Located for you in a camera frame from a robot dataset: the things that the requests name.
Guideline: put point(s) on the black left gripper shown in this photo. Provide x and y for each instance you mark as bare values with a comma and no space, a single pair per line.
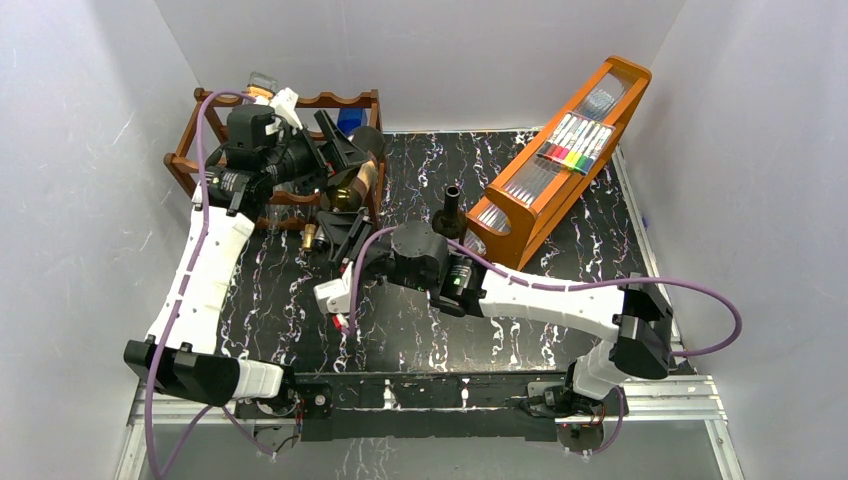
319,174

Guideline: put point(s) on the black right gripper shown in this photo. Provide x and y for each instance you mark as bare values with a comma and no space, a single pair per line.
350,227

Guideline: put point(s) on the dark labelled wine bottle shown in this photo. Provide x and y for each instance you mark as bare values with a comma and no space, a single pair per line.
348,191

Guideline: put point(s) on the dark green wine bottle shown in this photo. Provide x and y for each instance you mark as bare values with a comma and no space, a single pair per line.
450,221

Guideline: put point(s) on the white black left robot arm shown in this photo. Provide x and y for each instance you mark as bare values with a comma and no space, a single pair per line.
177,356

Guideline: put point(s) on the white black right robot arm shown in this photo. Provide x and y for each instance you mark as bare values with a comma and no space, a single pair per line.
630,317

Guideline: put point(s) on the blue bottle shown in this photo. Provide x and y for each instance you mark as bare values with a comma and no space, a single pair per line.
350,118

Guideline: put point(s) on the gold capped bottle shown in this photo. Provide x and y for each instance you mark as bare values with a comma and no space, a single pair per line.
309,232

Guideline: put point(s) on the clear whisky bottle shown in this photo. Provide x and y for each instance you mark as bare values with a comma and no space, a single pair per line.
262,88

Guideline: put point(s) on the orange wooden display rack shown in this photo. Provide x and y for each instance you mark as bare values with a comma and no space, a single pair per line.
525,203

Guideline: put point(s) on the pack of coloured markers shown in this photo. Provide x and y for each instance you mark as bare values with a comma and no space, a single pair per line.
576,143

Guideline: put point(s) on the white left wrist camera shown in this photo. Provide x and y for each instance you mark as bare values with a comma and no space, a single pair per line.
284,103

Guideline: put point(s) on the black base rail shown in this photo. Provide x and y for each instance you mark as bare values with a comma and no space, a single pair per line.
533,405

